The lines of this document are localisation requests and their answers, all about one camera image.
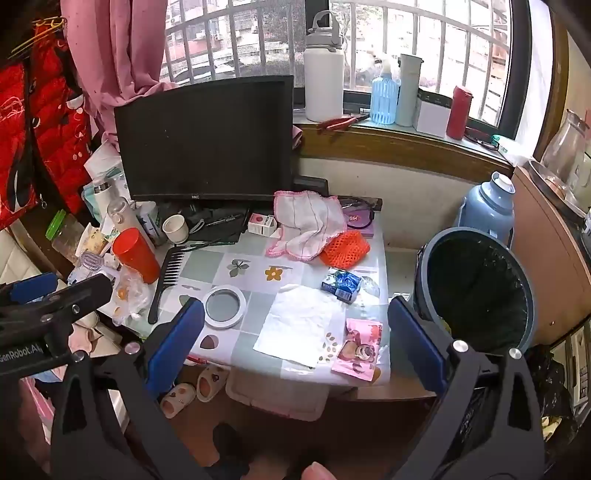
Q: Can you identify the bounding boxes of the blue-grey trash bin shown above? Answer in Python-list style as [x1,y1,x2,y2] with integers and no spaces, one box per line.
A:
[412,226,537,357]

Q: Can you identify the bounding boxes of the clear jar green lid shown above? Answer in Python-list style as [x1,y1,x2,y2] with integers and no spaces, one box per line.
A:
[45,210,87,265]

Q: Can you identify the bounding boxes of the blue wrapper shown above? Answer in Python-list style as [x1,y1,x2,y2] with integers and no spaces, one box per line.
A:
[321,267,362,303]

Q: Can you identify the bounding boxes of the black comb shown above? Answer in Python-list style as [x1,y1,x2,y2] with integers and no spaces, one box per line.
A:
[148,246,185,325]

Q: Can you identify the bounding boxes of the white red medicine box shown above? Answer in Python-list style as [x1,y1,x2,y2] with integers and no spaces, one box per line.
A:
[248,211,278,237]

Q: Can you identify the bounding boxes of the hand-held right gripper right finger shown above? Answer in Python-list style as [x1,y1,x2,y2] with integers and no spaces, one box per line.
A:
[388,295,546,480]

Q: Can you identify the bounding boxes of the person's right hand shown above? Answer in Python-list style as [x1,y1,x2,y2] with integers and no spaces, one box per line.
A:
[302,462,339,480]

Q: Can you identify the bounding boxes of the person's dark trouser leg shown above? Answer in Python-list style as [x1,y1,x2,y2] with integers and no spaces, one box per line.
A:
[210,422,324,480]

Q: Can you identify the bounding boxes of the black plastic bag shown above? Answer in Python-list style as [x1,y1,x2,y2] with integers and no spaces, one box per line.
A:
[526,345,591,444]

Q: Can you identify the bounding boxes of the purple notebook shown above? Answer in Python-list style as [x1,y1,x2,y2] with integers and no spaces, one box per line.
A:
[342,205,376,239]

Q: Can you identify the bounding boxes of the green white can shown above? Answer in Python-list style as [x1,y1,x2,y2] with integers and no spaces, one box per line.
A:
[139,203,167,247]

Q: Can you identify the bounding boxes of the white box dark top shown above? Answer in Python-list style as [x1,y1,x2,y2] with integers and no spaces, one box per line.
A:
[413,88,454,139]

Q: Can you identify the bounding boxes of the white window grille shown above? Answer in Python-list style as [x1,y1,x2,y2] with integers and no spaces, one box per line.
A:
[164,0,514,127]

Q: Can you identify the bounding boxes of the small white cup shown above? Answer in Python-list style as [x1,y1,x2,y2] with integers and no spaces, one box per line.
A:
[163,215,189,244]

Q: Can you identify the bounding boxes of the wooden windowsill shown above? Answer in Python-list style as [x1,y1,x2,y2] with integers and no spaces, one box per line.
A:
[295,115,515,178]

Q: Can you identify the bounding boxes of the pink snack packet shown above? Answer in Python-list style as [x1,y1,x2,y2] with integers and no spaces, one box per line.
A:
[331,318,384,382]

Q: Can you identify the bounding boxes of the white bottle round cap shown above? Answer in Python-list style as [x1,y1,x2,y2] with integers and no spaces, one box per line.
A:
[107,198,154,250]

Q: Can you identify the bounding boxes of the white water bottle grey lid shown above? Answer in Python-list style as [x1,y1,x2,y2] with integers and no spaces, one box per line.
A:
[303,10,346,123]

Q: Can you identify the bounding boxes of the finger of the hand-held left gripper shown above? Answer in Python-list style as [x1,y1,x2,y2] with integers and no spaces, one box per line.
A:
[18,273,114,326]
[0,272,58,308]

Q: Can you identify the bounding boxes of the wooden cabinet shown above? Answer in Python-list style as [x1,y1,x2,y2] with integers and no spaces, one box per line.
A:
[510,161,591,347]

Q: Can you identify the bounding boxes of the blue thermos jug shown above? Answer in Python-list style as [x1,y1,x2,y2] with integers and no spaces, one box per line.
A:
[459,172,516,251]

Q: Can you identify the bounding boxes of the white paper napkin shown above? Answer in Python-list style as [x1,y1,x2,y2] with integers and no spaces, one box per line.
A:
[253,284,346,368]

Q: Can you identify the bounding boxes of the red bottle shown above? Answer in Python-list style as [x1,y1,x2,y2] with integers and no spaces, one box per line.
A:
[446,85,475,140]

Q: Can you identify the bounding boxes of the red-handled pliers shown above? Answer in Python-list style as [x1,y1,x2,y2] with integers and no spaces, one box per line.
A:
[316,113,370,133]

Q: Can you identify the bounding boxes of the black computer monitor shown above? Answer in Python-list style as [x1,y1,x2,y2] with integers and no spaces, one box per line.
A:
[114,75,295,202]

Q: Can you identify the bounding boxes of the clear plastic bag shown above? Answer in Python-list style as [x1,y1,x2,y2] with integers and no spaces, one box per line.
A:
[111,268,153,326]

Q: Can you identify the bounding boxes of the dark grey box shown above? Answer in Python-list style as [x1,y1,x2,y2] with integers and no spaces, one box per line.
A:
[293,175,329,199]

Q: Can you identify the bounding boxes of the glass jar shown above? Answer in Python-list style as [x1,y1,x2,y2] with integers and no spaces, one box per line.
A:
[538,108,591,186]

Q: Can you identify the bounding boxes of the wooden table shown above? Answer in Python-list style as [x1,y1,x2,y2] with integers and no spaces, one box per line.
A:
[152,196,437,402]

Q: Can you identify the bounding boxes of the orange foam net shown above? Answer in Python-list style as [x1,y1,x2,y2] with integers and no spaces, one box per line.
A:
[320,231,371,269]

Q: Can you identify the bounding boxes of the red plastic cup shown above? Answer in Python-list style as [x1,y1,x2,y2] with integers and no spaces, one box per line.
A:
[112,227,161,284]

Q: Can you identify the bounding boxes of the white cloth pink trim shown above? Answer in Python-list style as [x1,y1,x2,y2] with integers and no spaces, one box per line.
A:
[266,189,347,263]

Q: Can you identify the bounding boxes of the black pouch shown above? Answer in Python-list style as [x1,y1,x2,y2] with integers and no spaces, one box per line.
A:
[182,203,250,245]

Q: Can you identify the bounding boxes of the red padded jacket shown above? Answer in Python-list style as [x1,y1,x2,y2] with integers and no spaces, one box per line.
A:
[0,23,95,230]

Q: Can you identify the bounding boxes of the clear plastic bottle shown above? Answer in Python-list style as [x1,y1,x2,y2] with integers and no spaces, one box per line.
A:
[69,251,110,284]

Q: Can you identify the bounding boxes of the round white-rimmed mirror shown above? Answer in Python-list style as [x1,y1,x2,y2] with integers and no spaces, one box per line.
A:
[203,285,246,329]

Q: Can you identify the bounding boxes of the white padded chair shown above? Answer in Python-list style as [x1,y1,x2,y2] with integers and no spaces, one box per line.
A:
[0,228,57,287]

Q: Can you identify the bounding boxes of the pink curtain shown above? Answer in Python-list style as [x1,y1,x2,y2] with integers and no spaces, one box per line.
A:
[60,0,182,145]

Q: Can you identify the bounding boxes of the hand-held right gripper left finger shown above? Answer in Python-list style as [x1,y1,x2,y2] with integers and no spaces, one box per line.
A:
[50,298,218,480]

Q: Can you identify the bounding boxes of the blue spray bottle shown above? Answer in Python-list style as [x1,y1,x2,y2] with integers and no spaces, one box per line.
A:
[370,58,402,125]

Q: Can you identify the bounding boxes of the beige slipper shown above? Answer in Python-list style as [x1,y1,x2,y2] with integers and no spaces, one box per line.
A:
[196,364,230,403]
[159,382,197,419]

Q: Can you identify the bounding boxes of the white flask black cap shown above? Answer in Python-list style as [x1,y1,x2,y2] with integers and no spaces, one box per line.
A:
[83,181,125,223]

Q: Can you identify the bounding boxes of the pale tall tumbler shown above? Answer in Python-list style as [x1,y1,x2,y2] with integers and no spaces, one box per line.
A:
[396,53,424,127]

